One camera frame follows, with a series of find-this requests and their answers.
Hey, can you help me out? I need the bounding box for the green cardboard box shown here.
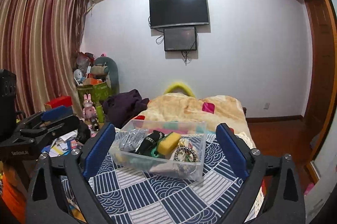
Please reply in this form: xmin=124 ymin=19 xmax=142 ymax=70
xmin=77 ymin=82 xmax=112 ymax=105

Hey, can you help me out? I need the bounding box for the blue white patterned bedspread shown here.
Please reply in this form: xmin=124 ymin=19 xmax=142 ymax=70
xmin=89 ymin=134 xmax=243 ymax=223

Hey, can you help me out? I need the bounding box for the dark purple clothing pile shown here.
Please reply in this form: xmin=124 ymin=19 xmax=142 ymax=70
xmin=102 ymin=89 xmax=150 ymax=128

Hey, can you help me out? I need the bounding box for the beige fleece blanket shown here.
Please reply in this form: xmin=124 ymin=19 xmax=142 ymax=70
xmin=140 ymin=93 xmax=250 ymax=136

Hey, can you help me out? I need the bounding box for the yellow white plush ball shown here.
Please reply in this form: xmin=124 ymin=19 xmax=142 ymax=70
xmin=111 ymin=153 xmax=127 ymax=166

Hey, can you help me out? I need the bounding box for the white small fan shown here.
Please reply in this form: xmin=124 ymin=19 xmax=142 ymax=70
xmin=73 ymin=69 xmax=84 ymax=86

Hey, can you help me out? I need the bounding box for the small black wall monitor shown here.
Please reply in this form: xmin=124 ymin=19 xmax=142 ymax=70
xmin=163 ymin=27 xmax=197 ymax=52

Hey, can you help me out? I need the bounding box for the striped red gold curtain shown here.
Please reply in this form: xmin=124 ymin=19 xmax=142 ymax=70
xmin=1 ymin=0 xmax=89 ymax=115

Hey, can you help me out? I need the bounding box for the grey green plush toy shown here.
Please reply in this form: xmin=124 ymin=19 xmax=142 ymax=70
xmin=90 ymin=57 xmax=119 ymax=94

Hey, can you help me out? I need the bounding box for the brown wooden door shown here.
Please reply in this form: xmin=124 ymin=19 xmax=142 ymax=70
xmin=304 ymin=0 xmax=336 ymax=162

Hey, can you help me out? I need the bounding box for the green bottle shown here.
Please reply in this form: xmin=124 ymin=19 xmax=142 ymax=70
xmin=95 ymin=103 xmax=105 ymax=123

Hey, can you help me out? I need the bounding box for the green knitted sock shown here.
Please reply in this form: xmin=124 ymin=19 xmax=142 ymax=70
xmin=128 ymin=148 xmax=164 ymax=171

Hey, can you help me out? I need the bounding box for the black patterned headband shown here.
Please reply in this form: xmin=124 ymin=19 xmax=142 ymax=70
xmin=135 ymin=130 xmax=165 ymax=156

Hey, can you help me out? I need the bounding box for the red box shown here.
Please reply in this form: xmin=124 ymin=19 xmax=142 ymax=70
xmin=44 ymin=96 xmax=72 ymax=110

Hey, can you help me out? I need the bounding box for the yellow floral cloth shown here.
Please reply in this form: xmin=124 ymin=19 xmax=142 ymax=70
xmin=175 ymin=138 xmax=199 ymax=162

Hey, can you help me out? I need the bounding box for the wall mounted black television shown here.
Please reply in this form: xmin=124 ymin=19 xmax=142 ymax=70
xmin=149 ymin=0 xmax=209 ymax=29

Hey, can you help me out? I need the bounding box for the yellow green sponge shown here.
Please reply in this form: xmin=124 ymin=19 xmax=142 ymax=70
xmin=156 ymin=132 xmax=181 ymax=156

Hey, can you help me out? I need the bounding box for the pink rabbit figurine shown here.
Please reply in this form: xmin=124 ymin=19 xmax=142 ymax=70
xmin=82 ymin=94 xmax=97 ymax=121

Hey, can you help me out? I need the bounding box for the yellow green plush cushion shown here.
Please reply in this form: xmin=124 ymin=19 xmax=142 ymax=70
xmin=164 ymin=82 xmax=195 ymax=98

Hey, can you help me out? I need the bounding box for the clear plastic storage box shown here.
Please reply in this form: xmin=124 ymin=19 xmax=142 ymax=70
xmin=109 ymin=119 xmax=207 ymax=181

